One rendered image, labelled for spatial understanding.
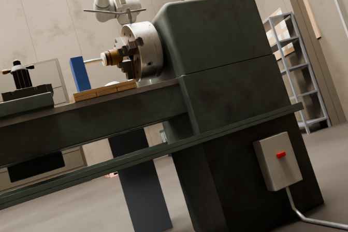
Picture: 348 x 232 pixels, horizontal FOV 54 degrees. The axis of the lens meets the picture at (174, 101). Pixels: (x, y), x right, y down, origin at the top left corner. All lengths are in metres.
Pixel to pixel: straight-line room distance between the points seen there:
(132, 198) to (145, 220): 0.16
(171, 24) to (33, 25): 8.93
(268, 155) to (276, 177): 0.12
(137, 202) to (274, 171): 0.99
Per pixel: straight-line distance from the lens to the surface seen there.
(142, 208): 2.39
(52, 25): 10.49
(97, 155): 9.75
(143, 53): 1.76
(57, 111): 1.60
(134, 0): 2.44
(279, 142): 1.84
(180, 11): 1.83
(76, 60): 1.80
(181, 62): 1.73
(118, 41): 1.95
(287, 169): 1.85
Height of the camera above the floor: 0.61
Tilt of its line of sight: 5 degrees up
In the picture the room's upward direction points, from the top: 17 degrees counter-clockwise
